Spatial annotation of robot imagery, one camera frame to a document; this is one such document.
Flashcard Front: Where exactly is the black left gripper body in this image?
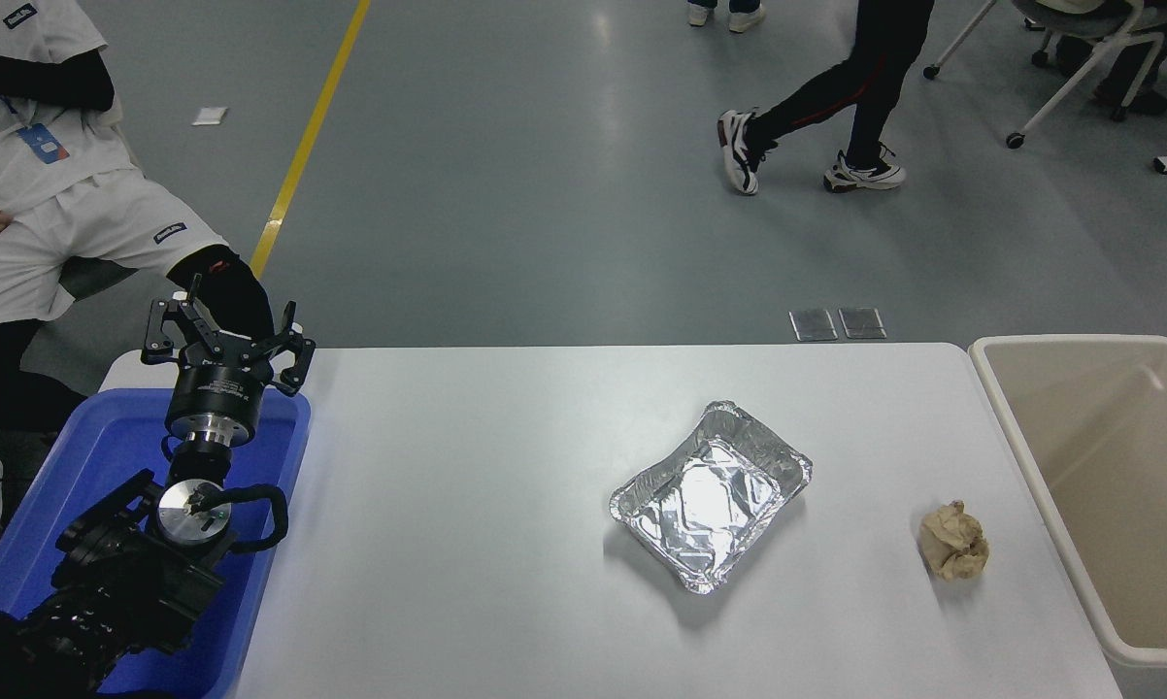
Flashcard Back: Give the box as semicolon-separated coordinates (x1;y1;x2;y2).
166;349;276;424

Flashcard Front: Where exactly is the blue id badge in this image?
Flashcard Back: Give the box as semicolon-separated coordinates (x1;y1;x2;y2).
17;123;68;164

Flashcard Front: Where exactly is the white wheeled chair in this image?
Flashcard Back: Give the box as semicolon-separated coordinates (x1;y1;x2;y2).
923;0;1167;150

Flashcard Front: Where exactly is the silver foil tray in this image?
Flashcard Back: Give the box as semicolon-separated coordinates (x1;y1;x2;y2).
610;400;815;595

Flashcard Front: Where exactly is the crumpled tan paper ball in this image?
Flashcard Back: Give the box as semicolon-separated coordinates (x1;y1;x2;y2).
917;500;990;583

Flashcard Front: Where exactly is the blue plastic tray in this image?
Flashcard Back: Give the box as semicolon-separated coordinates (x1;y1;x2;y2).
0;386;313;699

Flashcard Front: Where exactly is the grey chair seat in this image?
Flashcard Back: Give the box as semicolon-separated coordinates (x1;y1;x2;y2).
59;255;141;300

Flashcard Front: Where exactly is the large pale plastic bin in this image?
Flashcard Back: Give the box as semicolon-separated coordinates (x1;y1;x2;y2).
968;335;1167;671

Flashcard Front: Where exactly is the person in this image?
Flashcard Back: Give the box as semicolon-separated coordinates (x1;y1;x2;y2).
685;0;766;34
1025;0;1167;116
0;0;276;433
717;0;936;196

